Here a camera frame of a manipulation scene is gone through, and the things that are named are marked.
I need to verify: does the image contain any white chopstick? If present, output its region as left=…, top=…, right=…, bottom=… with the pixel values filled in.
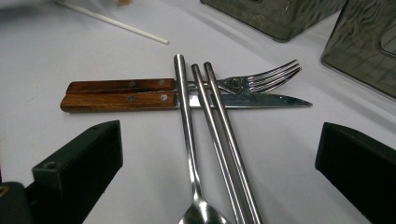
left=54, top=0, right=171, bottom=45

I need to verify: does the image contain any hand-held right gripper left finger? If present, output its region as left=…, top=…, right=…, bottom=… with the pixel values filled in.
left=32, top=120, right=124, bottom=224

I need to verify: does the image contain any wooden handled steel knife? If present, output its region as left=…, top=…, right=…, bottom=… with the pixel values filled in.
left=60, top=91, right=313, bottom=114

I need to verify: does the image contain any smoky clear plastic bin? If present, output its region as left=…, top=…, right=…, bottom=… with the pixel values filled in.
left=320, top=0, right=396, bottom=102
left=200, top=0, right=347, bottom=43

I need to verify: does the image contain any wooden handled steel fork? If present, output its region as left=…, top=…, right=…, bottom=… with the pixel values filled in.
left=65, top=59, right=303, bottom=96

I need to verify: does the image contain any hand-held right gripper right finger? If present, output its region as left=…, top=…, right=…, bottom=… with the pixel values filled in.
left=315, top=121, right=396, bottom=224

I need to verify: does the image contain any steel spoon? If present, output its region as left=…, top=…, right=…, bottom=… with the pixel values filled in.
left=173, top=53, right=233, bottom=224

